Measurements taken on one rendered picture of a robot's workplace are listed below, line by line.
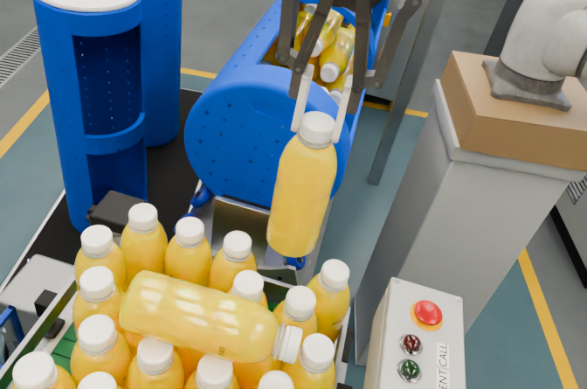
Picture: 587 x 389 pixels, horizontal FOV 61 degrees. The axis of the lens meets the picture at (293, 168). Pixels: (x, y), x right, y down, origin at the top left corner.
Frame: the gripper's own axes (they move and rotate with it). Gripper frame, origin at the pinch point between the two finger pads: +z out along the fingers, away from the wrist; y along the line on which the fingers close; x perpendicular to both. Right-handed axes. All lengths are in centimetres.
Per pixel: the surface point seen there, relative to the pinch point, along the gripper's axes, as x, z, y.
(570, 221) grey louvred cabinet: -154, 120, -117
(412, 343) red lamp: 9.1, 23.0, -17.7
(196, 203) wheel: -16.9, 37.5, 19.5
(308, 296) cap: 5.8, 24.7, -4.4
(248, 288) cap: 7.3, 24.7, 3.3
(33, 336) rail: 16.0, 36.6, 29.4
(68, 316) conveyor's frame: 8, 44, 31
